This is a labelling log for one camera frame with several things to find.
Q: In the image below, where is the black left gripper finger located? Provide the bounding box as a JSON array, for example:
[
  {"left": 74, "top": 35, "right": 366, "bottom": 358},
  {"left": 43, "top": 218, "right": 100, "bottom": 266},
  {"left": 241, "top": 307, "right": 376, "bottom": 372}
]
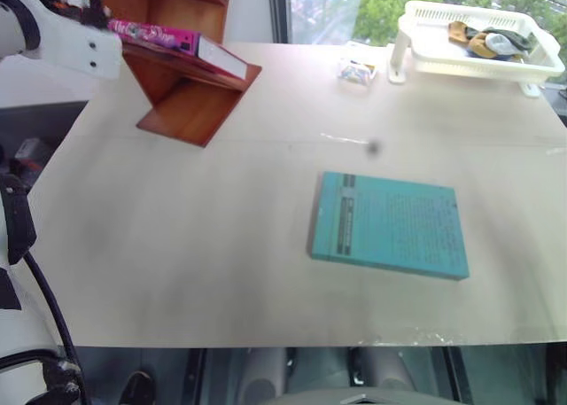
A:
[{"left": 78, "top": 0, "right": 113, "bottom": 30}]

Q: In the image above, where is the pink book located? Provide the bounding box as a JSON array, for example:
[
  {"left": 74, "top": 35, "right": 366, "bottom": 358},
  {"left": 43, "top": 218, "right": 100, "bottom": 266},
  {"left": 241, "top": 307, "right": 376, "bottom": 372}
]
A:
[{"left": 107, "top": 18, "right": 249, "bottom": 79}]

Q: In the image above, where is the wooden bookshelf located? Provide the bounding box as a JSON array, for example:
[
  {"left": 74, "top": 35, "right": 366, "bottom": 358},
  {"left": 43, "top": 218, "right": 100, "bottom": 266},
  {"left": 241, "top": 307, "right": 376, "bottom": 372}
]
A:
[{"left": 97, "top": 0, "right": 263, "bottom": 149}]

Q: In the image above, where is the teal book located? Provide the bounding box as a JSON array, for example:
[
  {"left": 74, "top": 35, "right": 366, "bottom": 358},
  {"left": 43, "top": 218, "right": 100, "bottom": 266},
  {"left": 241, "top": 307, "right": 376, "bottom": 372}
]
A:
[{"left": 307, "top": 170, "right": 471, "bottom": 283}]

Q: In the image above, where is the small colourful packet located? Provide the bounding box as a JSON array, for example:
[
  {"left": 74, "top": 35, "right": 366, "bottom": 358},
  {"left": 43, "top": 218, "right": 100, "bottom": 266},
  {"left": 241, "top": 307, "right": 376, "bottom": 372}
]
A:
[{"left": 338, "top": 57, "right": 379, "bottom": 85}]

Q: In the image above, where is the mustard yellow sock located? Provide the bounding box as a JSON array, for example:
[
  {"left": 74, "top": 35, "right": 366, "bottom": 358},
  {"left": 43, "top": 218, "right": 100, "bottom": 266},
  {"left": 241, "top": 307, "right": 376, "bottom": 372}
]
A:
[{"left": 447, "top": 20, "right": 493, "bottom": 58}]

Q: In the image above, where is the black rounded shape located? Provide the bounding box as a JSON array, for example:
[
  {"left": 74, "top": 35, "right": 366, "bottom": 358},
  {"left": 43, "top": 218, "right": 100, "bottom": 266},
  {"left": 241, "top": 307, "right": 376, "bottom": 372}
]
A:
[{"left": 120, "top": 370, "right": 157, "bottom": 405}]

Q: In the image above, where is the white plastic basket rack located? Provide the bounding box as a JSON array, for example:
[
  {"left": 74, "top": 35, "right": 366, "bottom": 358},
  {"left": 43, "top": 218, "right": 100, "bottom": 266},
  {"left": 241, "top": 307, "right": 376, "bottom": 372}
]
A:
[{"left": 386, "top": 0, "right": 567, "bottom": 98}]

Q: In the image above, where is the grey white sock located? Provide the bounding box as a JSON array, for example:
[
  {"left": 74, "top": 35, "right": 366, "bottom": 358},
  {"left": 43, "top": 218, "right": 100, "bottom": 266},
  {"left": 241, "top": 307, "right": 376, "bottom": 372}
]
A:
[{"left": 482, "top": 31, "right": 515, "bottom": 57}]

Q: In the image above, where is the dark green sock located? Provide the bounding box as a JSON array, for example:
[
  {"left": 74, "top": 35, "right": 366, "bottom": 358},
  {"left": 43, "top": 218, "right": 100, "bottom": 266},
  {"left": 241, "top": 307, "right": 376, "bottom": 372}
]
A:
[{"left": 482, "top": 26, "right": 538, "bottom": 63}]

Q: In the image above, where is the black window frame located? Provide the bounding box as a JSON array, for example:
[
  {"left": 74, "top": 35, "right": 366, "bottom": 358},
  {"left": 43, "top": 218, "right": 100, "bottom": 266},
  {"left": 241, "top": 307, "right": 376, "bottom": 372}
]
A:
[{"left": 267, "top": 0, "right": 291, "bottom": 45}]

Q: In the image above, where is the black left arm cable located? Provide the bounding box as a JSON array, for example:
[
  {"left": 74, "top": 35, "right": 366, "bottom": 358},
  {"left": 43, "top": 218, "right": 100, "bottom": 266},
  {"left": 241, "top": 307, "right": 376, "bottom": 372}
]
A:
[{"left": 22, "top": 249, "right": 92, "bottom": 405}]

